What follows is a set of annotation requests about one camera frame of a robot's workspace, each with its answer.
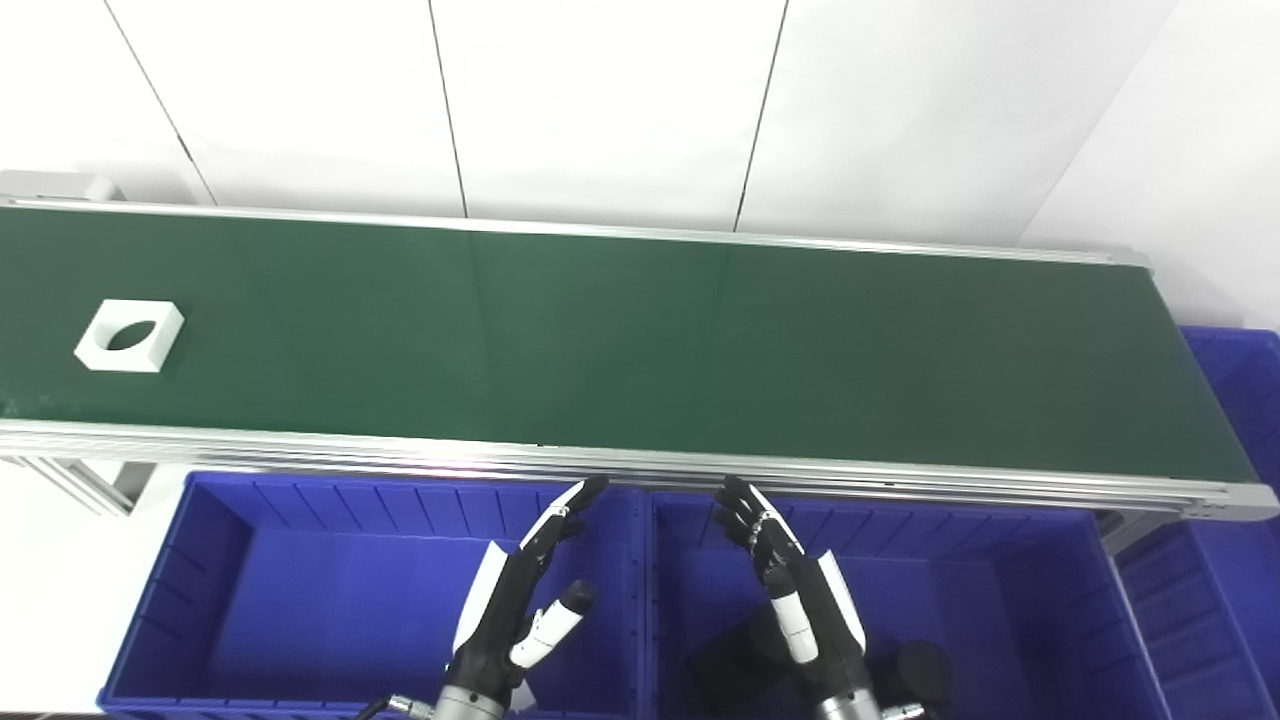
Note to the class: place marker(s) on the blue plastic bin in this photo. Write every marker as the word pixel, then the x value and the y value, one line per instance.
pixel 300 600
pixel 1000 600
pixel 1230 600

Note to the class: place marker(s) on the aluminium conveyor leg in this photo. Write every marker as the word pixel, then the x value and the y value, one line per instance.
pixel 70 485

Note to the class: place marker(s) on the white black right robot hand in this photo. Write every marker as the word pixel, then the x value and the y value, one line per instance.
pixel 815 620

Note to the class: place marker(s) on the grey conveyor motor box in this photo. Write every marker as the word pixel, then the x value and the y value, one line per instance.
pixel 60 187

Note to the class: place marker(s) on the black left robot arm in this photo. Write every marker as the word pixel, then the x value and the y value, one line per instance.
pixel 470 706

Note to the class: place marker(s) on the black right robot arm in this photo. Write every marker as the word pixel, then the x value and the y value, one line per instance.
pixel 848 707

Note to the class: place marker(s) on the white flat part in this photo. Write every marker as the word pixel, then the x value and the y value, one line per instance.
pixel 522 697

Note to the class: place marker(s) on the white square part with hole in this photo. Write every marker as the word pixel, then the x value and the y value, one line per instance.
pixel 95 350

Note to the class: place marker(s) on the green conveyor belt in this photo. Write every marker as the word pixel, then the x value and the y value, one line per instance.
pixel 700 470
pixel 650 340

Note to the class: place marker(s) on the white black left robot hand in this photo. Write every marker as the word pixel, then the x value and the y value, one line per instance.
pixel 500 620

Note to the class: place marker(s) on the black cylinder part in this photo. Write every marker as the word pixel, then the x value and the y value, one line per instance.
pixel 925 670

